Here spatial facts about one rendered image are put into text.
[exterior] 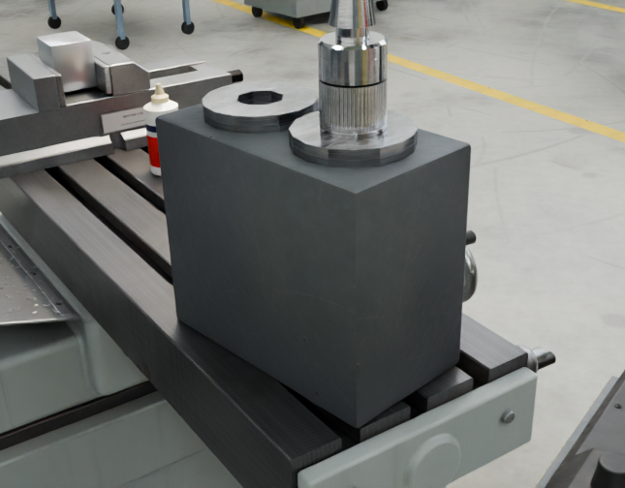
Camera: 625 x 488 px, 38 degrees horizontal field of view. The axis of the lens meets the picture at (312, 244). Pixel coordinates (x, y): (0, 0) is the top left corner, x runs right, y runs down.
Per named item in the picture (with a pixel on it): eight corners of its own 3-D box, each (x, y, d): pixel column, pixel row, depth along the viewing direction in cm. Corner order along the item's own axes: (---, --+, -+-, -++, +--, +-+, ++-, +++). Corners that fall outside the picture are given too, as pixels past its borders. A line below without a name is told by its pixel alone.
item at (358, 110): (376, 141, 61) (376, 64, 59) (310, 135, 62) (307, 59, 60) (393, 119, 65) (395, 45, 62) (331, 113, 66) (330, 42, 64)
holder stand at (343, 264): (278, 271, 87) (267, 67, 78) (461, 362, 72) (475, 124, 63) (174, 320, 80) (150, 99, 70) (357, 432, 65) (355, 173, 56)
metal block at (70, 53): (81, 76, 121) (76, 30, 118) (97, 86, 116) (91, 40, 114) (44, 82, 118) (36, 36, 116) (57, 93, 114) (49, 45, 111)
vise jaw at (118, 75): (116, 67, 126) (113, 39, 125) (151, 89, 117) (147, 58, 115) (75, 75, 124) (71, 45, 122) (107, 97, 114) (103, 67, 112)
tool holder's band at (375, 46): (376, 64, 59) (376, 48, 58) (307, 59, 60) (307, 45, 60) (395, 45, 62) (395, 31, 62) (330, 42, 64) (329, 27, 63)
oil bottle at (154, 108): (175, 162, 113) (167, 76, 108) (190, 171, 110) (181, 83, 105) (145, 169, 111) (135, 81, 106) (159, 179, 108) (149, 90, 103)
